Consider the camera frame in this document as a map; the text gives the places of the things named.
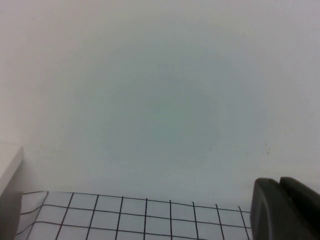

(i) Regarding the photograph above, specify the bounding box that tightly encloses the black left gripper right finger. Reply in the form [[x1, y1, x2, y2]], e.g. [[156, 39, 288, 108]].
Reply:
[[279, 176, 320, 240]]

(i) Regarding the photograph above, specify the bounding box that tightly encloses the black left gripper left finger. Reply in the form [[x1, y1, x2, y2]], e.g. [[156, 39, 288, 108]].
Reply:
[[250, 177, 296, 240]]

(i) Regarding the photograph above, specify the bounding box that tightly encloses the white black-grid tablecloth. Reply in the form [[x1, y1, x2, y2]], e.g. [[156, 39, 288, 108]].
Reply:
[[14, 191, 253, 240]]

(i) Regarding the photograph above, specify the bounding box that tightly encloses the white side panel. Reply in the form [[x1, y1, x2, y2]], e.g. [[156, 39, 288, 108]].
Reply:
[[0, 146, 25, 240]]

